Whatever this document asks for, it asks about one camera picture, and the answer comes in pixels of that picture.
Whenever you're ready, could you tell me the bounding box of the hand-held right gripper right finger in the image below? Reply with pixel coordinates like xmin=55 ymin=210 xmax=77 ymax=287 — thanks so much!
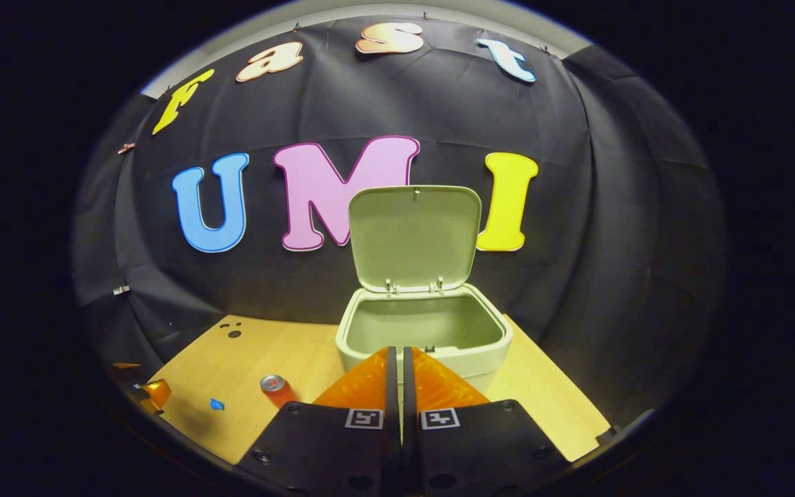
xmin=403 ymin=345 xmax=571 ymax=497

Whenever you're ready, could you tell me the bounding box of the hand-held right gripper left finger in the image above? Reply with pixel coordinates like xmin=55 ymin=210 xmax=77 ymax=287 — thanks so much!
xmin=235 ymin=345 xmax=402 ymax=497

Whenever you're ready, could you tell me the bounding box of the orange red pop can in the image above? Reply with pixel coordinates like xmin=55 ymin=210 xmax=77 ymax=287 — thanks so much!
xmin=259 ymin=374 xmax=300 ymax=409

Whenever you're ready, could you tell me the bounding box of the pale green desktop garbage bin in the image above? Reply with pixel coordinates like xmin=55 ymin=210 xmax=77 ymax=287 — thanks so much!
xmin=335 ymin=184 xmax=514 ymax=398

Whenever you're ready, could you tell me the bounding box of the light wooden desktop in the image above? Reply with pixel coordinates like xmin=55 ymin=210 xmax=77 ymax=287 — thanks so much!
xmin=146 ymin=314 xmax=612 ymax=465

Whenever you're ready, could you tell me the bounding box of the black backdrop cloth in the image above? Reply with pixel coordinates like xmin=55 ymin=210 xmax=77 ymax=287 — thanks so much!
xmin=72 ymin=15 xmax=726 ymax=429

